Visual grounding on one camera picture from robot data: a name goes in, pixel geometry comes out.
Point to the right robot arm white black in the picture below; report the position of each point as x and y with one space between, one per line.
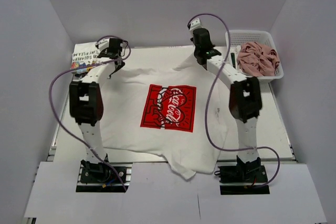
244 105

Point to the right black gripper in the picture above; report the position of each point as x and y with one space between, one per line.
212 46

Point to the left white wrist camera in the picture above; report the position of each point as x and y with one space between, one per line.
102 44

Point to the green and white t-shirt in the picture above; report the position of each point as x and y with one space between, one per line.
233 53

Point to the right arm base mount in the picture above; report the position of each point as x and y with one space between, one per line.
232 182

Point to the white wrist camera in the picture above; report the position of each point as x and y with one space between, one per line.
102 44
194 24

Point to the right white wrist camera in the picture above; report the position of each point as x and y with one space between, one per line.
194 24

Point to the white coca-cola t-shirt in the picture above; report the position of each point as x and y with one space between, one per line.
180 114

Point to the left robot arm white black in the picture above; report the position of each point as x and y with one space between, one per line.
86 104

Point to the white plastic basket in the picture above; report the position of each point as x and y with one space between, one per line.
239 37

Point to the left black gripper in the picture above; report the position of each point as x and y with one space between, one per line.
123 64

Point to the folded white printed t-shirts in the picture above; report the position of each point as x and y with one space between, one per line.
83 56

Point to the pink t-shirt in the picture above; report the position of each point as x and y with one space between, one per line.
258 60

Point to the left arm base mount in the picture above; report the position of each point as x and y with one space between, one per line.
99 178

